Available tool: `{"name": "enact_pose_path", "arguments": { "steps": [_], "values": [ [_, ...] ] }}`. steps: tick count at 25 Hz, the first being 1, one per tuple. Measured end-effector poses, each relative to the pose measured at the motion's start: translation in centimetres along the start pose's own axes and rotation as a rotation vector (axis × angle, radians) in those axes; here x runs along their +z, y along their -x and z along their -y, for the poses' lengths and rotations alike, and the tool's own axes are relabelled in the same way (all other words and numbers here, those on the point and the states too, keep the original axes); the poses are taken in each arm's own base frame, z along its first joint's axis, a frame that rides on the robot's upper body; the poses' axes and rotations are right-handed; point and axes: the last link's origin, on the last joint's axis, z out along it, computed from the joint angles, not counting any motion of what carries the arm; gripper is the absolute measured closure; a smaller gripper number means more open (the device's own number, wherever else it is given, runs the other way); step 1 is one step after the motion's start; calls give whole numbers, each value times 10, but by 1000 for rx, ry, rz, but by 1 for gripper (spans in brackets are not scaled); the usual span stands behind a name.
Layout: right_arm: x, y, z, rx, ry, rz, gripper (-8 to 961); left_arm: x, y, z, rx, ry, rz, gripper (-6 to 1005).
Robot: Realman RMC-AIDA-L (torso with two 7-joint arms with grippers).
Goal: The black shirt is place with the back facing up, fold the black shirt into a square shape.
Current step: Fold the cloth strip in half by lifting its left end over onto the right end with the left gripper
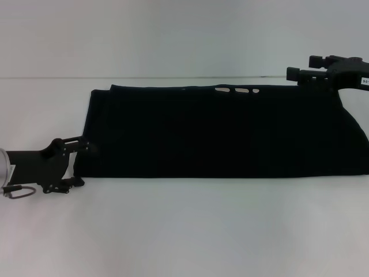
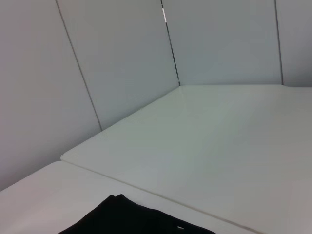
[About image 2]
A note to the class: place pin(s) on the black t-shirt with pink print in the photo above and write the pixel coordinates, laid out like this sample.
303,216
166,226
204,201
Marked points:
126,217

